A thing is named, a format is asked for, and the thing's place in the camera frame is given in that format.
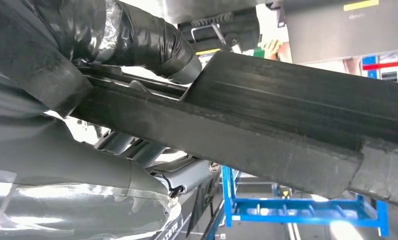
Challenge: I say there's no blue metal cart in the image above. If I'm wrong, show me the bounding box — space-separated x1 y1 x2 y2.
202 164 391 240

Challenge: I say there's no grey machine with yellow label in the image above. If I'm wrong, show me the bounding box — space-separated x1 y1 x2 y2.
282 0 398 65

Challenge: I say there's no red barrier belt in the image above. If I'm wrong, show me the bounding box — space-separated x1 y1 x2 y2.
362 60 398 71

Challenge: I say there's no black case with handle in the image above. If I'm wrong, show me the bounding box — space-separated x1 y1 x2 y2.
178 7 262 56

